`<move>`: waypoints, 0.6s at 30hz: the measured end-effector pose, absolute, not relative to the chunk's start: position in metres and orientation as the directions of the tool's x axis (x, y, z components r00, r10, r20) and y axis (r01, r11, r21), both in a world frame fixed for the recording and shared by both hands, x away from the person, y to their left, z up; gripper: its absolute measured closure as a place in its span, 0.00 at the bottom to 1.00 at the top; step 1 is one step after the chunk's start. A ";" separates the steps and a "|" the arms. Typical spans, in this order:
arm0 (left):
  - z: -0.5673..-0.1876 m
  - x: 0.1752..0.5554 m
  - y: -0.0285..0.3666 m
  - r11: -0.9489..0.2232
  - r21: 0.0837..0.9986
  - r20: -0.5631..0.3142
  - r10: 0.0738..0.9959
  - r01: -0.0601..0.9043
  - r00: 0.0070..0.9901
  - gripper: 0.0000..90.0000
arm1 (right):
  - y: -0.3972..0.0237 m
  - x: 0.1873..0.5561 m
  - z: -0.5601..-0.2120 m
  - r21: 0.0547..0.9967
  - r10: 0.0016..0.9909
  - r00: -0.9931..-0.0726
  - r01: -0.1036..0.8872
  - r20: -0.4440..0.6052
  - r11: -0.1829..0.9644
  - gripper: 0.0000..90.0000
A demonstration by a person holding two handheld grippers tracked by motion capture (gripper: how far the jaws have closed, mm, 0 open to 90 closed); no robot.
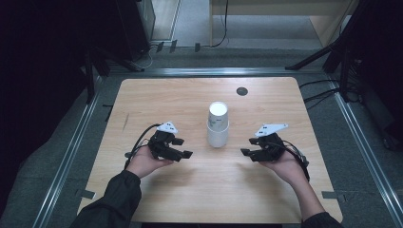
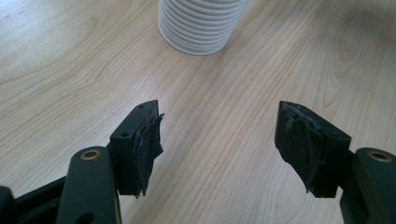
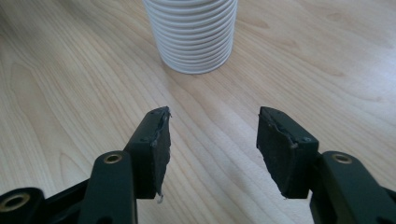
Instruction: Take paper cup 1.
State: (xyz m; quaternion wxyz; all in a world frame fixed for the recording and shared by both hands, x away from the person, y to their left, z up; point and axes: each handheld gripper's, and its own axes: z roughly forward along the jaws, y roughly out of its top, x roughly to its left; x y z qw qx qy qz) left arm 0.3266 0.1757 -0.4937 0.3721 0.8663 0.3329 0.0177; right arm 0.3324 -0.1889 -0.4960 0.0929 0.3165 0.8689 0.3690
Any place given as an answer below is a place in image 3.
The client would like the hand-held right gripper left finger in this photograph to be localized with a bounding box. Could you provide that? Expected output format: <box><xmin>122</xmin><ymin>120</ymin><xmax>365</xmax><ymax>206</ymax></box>
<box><xmin>123</xmin><ymin>105</ymin><xmax>172</xmax><ymax>204</ymax></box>

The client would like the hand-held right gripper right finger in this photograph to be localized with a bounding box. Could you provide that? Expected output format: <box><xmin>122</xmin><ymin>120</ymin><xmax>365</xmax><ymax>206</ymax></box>
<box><xmin>256</xmin><ymin>105</ymin><xmax>320</xmax><ymax>200</ymax></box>

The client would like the stack of white cups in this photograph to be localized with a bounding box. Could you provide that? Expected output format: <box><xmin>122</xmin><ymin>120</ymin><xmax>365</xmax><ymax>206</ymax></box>
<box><xmin>142</xmin><ymin>0</ymin><xmax>239</xmax><ymax>75</ymax></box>

